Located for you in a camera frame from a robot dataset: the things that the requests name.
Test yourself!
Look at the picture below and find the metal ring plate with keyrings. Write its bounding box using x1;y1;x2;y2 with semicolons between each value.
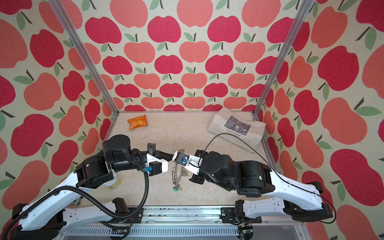
172;161;188;192

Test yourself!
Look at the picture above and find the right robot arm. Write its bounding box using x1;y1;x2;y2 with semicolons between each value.
181;150;333;222

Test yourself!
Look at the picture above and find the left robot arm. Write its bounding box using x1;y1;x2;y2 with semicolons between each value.
1;135;173;240

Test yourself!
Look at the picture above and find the orange snack packet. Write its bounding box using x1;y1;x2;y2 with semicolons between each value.
127;115;148;130

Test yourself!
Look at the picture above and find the yellow white tin can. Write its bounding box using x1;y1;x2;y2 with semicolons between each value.
104;177;121;190

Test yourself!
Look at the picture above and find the canvas Monet tote bag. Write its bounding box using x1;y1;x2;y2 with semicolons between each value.
208;108;266;153

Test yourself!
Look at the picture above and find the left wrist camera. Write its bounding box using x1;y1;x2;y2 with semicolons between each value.
144;154;169;176

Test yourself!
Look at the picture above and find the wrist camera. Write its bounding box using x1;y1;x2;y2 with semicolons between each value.
172;151;200;175
144;154;169;176

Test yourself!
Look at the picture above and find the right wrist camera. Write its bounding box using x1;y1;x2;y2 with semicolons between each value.
172;151;200;175

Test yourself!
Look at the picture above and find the black corrugated cable conduit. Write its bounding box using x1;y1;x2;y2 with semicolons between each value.
1;148;150;240

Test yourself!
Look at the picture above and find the front aluminium rail base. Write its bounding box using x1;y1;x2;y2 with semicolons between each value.
56;205;259;240

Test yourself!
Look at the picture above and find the right aluminium frame post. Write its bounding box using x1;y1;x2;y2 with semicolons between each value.
252;0;314;117

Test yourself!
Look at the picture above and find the aluminium frame post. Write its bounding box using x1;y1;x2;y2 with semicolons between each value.
252;0;314;117
48;1;120;117

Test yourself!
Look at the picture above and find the left aluminium frame post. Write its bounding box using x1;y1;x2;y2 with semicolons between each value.
48;1;120;117

